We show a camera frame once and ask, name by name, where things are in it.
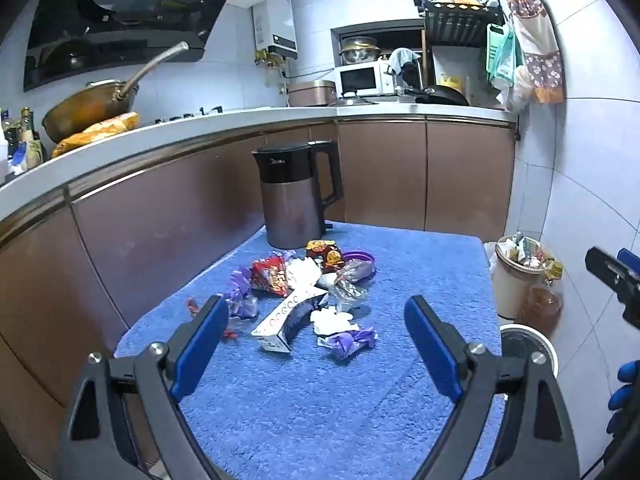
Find blue fluffy towel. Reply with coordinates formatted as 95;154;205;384
114;221;503;480

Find clear plastic wrapper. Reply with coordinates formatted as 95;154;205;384
330;260;374;314

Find black frying pan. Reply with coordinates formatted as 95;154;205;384
402;84;471;107

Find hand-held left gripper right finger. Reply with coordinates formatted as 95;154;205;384
404;295;581;480

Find cooking oil bottle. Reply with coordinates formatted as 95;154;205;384
517;260;565;336

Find dark steel electric kettle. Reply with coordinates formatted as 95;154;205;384
251;140;345;250

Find white tissue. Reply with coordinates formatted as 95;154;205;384
311;307;361;336

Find purple and clear candy wrapper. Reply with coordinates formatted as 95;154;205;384
227;266;261;319

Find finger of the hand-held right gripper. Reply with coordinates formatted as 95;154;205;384
617;248;640;283
585;246;640;322

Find black range hood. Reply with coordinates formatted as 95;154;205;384
22;0;251;92

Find red snack bag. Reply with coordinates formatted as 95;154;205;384
250;256;293;297

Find grey cloth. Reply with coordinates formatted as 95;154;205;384
389;47;422;76

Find blue and white bottle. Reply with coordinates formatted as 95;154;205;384
6;141;28;176

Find brown rice cooker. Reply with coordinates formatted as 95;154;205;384
288;80;337;107

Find brass wok with long handle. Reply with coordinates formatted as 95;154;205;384
42;41;190;143

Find stacked steel pots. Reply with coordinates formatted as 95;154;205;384
338;36;383;64

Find orange plastic bag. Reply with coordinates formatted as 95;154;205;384
51;112;141;158

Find glass pot lid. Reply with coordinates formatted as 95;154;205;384
327;92;378;108

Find person's right hand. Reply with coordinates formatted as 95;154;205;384
606;360;640;436

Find dark glass bottle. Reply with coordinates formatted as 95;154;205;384
20;107;47;168

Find white microwave oven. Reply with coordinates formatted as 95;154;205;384
334;60;401;97

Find small red wrapper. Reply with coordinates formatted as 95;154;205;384
186;298;240;343

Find long white cardboard box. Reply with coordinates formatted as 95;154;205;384
251;287;331;354

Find red and yellow snack wrapper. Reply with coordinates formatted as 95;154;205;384
306;240;346;268

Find beige trash bin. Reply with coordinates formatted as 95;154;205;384
487;240;548;320

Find white paper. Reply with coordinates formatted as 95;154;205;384
287;257;323;292

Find floral apron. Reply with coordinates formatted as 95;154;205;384
502;0;566;105

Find green plastic cutting board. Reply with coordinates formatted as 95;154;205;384
486;22;523;86

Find black dish rack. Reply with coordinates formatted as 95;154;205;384
410;0;506;50

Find purple foil wrapper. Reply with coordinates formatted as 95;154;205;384
317;326;378;360

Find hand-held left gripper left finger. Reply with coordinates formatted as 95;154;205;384
52;295;231;480

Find brown kitchen cabinet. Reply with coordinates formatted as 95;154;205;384
0;115;516;476

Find white round bucket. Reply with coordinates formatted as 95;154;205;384
499;322;560;376

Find purple plastic lid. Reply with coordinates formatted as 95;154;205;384
342;249;377;278

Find white plastic bag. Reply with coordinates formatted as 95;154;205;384
505;65;533;111

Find pile of crumpled packaging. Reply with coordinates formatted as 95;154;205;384
497;232;551;267

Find gas stove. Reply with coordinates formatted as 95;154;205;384
155;106;223;126

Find white water heater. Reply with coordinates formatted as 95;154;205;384
252;0;299;58

